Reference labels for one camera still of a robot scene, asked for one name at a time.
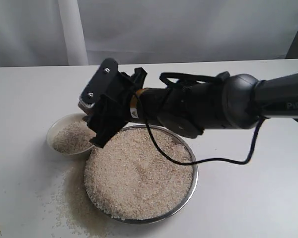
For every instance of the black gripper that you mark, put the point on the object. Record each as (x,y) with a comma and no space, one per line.
(187,106)

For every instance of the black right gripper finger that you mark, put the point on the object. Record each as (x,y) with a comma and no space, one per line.
(106,85)

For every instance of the brown wooden cup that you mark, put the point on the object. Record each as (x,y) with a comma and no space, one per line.
(85,107)

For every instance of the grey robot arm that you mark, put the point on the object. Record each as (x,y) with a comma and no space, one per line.
(246,99)

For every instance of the rice in white bowl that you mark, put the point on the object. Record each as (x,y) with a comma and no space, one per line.
(73,138)

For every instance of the white ceramic bowl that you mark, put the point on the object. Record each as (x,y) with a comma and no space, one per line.
(56,128)

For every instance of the rice heap in tray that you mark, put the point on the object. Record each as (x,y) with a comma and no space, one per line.
(139,178)

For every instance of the spilled rice on table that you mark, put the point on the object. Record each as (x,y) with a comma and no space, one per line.
(67,203)

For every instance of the round steel tray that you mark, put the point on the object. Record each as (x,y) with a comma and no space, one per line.
(192,183)

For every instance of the white backdrop curtain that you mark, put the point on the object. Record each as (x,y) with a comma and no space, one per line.
(85,32)

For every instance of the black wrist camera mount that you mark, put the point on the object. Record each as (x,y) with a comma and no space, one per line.
(136,81)

